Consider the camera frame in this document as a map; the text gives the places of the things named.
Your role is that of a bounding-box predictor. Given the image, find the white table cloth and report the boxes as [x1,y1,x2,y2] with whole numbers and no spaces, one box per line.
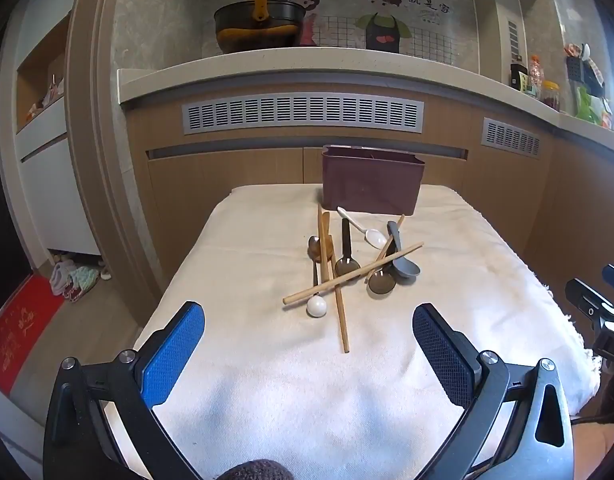
[131,183,602,480]

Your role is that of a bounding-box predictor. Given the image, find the wooden spoon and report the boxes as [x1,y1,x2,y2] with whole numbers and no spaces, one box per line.
[308,211,334,262]

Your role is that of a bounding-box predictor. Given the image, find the small grey vent grille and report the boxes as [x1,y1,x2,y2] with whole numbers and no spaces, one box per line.
[481,117,542,160]

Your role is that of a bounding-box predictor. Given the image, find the red floor mat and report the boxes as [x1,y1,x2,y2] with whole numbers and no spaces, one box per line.
[0,274,66,395]

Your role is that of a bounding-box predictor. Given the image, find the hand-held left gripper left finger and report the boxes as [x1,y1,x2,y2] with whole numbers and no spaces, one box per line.
[43,301,208,480]

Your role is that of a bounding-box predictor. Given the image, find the white plastic spoon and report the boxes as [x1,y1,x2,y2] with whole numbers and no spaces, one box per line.
[336,206,388,250]

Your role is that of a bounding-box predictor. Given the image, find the person's left hand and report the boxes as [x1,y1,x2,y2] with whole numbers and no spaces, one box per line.
[221,458,294,480]

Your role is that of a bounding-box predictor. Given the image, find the metal spoon with black handle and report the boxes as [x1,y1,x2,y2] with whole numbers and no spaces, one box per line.
[306,235,329,319]

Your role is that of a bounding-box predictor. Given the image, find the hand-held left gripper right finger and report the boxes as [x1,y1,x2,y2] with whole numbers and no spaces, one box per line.
[412,302,576,480]

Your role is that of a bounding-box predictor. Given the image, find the grey plastic spoon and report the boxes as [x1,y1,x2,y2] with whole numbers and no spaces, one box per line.
[386,220,422,279]

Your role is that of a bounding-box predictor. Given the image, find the black utensil rack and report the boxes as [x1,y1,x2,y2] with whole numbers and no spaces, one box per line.
[566,43,606,97]

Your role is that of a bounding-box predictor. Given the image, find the cartoon wall poster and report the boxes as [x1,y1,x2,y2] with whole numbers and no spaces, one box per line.
[231,0,476,61]

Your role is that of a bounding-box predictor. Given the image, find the long grey vent grille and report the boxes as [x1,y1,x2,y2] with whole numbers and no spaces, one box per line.
[181,92,426,136]

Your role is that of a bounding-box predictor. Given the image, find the dark brown black-handled spoon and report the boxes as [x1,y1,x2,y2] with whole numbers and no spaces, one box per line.
[334,217,362,277]

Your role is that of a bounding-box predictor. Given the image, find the green packets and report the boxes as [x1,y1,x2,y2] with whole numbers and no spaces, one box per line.
[575,86,614,128]

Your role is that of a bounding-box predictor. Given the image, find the maroon plastic utensil holder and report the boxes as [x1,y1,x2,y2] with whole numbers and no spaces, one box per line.
[321,144,426,216]

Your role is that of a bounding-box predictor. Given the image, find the white cabinet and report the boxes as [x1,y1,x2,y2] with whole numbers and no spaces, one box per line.
[0,7,104,272]

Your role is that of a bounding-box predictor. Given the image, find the dark sauce bottle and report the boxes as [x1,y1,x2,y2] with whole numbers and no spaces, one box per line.
[510,55,528,92]

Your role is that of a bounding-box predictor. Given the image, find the orange-capped clear bottle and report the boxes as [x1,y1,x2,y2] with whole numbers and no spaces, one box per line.
[529,54,546,99]

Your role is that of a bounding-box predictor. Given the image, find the translucent brown spoon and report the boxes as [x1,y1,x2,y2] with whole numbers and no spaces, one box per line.
[367,246,400,297]

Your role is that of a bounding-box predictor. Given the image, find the person's right forearm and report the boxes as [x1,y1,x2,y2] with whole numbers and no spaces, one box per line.
[573,416,614,467]

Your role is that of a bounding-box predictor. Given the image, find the red jar with yellow lid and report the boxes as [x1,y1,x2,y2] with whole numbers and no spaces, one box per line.
[541,80,561,112]

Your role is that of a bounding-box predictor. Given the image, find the pile of slippers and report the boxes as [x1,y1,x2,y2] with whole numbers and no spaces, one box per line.
[48,254,114,304]

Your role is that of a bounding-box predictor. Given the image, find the black cooking pot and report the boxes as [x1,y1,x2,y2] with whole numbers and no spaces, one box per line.
[213,0,308,54]

